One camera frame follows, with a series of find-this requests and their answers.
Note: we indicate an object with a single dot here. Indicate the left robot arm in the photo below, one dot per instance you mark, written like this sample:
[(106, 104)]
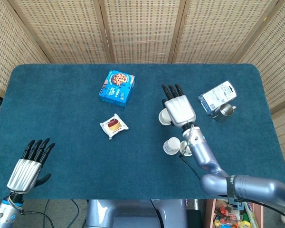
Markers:
[(3, 213)]

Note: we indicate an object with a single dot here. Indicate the blue cookie box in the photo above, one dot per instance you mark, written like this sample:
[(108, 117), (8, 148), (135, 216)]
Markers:
[(116, 88)]

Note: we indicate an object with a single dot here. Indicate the steel milk pitcher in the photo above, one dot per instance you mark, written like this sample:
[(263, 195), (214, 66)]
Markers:
[(224, 112)]

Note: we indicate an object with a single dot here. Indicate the woven folding screen panel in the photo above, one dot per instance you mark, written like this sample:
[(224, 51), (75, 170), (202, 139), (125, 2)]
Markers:
[(142, 31), (275, 59), (4, 47), (216, 31), (61, 31)]

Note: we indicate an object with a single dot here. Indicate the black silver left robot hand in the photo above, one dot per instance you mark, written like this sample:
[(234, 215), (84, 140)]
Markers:
[(23, 175)]

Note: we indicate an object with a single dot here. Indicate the blue table mat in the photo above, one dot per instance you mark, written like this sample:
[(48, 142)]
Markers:
[(73, 154)]

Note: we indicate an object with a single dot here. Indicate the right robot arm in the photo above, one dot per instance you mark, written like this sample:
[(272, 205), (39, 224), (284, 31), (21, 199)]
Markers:
[(251, 185)]

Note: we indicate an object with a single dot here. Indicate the clear blister pack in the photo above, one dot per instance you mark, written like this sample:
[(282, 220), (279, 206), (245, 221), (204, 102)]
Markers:
[(216, 95)]

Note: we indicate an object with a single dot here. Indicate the white paper cup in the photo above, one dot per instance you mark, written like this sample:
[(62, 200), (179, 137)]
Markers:
[(171, 145), (163, 117), (182, 145)]

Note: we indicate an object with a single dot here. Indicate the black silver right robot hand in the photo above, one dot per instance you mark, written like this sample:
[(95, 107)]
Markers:
[(180, 110)]

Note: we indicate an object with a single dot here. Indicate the packaged pastry snack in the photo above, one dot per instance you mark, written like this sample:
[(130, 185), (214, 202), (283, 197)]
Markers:
[(114, 126)]

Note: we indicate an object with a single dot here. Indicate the crate of colourful toys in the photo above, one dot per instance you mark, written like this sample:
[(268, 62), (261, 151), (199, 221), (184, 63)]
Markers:
[(228, 213)]

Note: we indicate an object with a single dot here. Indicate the blue-grey robot torso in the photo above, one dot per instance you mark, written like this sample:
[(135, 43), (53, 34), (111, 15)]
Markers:
[(133, 213)]

